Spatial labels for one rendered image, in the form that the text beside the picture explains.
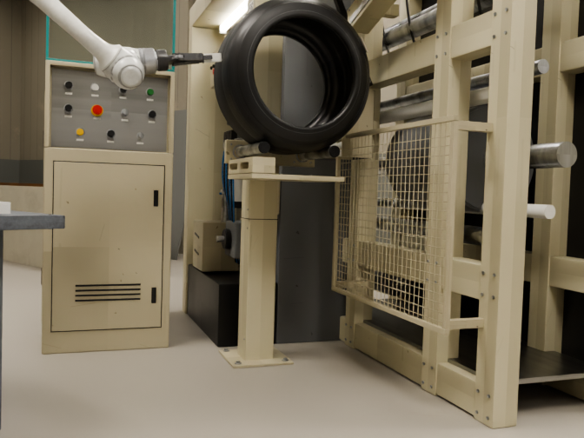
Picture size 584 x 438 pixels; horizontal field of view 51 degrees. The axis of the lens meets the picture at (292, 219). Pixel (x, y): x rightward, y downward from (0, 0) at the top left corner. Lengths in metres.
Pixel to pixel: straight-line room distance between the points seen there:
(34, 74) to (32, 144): 1.06
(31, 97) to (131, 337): 7.72
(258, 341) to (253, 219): 0.53
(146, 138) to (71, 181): 0.38
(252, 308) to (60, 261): 0.86
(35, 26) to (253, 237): 8.19
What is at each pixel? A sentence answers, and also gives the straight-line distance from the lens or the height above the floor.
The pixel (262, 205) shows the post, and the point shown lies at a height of 0.68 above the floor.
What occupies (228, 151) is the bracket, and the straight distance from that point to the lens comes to 2.58.
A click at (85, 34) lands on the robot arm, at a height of 1.21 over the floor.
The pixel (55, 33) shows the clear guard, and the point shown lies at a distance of 2.95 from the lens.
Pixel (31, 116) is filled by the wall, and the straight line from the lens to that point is 10.32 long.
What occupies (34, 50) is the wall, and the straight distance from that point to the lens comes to 10.42.
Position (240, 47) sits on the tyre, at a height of 1.24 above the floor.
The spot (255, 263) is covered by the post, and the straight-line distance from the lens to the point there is 2.65.
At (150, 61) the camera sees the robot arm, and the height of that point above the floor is 1.18.
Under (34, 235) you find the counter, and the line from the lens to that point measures 5.97.
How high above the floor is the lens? 0.74
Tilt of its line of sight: 3 degrees down
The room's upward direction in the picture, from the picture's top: 2 degrees clockwise
